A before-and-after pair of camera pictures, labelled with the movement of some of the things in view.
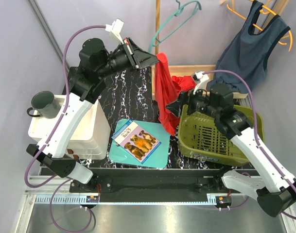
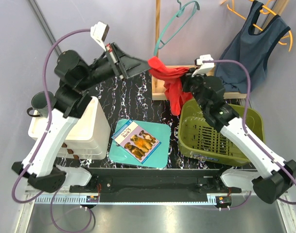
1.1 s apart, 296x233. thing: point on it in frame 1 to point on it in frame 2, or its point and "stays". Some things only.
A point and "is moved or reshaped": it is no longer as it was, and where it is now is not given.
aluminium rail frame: [48, 206] stays
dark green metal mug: [45, 102] stays
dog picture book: [136, 141] stays
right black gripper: [188, 98] to [187, 79]
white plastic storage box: [89, 141] stays
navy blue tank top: [248, 55] stays
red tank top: [168, 88] is moved or reshaped
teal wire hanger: [176, 14] is moved or reshaped
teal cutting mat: [159, 158] stays
